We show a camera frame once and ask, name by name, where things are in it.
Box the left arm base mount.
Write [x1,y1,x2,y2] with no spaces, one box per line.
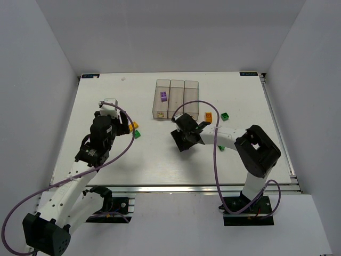
[86,195,135,224]

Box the green lego far right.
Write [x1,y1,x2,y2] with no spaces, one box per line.
[221,112,230,122]

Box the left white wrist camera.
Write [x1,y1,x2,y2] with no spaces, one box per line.
[99,98,118,119]

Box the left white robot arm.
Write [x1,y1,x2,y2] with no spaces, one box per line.
[22,110,129,255]

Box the orange curved lego brick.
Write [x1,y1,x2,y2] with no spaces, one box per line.
[204,112,213,123]

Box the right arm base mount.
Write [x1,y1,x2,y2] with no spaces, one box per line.
[218,196,274,227]

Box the blue corner label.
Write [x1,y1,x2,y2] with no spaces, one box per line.
[239,71,258,76]
[81,74,100,79]

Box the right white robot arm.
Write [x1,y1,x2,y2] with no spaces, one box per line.
[171,114,281,203]

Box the yellow long lego brick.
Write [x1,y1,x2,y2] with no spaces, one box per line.
[128,122,139,133]

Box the left blue corner label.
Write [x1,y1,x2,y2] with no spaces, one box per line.
[81,74,100,79]

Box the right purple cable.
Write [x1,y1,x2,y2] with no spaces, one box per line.
[171,100,282,219]

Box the right blue corner label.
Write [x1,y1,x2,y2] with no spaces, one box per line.
[239,71,258,76]

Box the purple small lego brick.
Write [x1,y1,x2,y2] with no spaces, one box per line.
[160,91,168,102]

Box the green lego left side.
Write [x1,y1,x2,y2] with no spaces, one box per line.
[134,130,141,139]

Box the aluminium front rail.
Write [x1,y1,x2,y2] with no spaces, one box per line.
[47,183,302,195]

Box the purple cable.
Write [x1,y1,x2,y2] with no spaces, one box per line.
[1,101,136,255]
[171,100,282,219]

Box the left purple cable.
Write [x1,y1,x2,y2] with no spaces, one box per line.
[1,101,136,255]

